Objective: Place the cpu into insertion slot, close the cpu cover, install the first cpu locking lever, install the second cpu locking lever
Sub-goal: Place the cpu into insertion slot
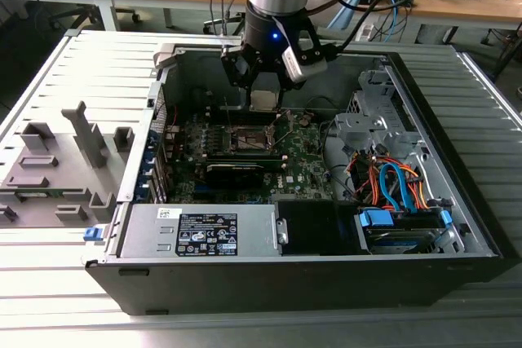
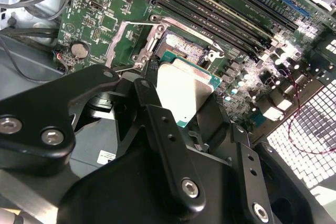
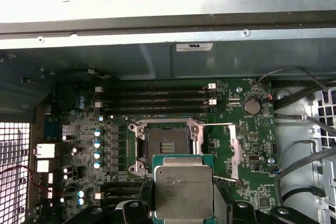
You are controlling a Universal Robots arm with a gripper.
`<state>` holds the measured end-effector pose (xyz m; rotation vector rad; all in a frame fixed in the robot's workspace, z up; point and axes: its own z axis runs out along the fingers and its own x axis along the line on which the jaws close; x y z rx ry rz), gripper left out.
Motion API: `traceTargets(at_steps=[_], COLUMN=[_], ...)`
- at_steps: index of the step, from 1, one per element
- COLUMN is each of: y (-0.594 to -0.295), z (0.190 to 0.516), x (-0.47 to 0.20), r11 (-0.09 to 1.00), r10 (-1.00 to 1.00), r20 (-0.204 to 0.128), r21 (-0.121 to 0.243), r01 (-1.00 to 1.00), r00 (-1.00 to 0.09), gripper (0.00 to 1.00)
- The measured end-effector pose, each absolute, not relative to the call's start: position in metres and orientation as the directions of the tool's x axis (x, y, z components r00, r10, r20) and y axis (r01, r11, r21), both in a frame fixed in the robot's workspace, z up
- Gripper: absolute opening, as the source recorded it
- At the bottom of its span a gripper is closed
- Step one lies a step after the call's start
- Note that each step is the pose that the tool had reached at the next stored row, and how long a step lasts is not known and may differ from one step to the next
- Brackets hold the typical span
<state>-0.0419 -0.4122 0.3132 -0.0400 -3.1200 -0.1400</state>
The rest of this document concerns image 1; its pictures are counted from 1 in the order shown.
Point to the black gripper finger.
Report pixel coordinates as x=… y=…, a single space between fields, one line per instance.
x=234 y=67
x=283 y=83

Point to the metal locking lever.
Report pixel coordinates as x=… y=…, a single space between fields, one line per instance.
x=285 y=128

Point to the CPU socket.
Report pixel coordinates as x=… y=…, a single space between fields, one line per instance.
x=249 y=140

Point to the blue expansion slot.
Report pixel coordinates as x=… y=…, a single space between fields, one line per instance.
x=204 y=192

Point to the round coin battery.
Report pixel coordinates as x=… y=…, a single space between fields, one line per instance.
x=303 y=122

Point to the green motherboard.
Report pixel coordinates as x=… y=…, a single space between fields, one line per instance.
x=302 y=152

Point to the black RAM stick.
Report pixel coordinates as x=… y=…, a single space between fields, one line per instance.
x=244 y=156

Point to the metal drive cage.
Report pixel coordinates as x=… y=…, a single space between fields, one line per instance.
x=359 y=124

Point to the black graphics card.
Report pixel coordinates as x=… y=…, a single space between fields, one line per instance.
x=234 y=174

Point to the black plastic shroud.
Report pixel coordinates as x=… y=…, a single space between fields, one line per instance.
x=310 y=227

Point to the hard disk in blue carrier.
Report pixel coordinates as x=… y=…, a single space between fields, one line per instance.
x=377 y=217

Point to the grey power supply unit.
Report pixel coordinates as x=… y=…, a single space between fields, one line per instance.
x=147 y=230

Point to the grey parts rack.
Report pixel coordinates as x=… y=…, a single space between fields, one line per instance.
x=61 y=148

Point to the black PC case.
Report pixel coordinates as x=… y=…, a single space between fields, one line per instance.
x=244 y=287

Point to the blue case latch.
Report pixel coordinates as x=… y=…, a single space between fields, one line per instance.
x=92 y=235

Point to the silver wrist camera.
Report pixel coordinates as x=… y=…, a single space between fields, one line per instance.
x=306 y=69

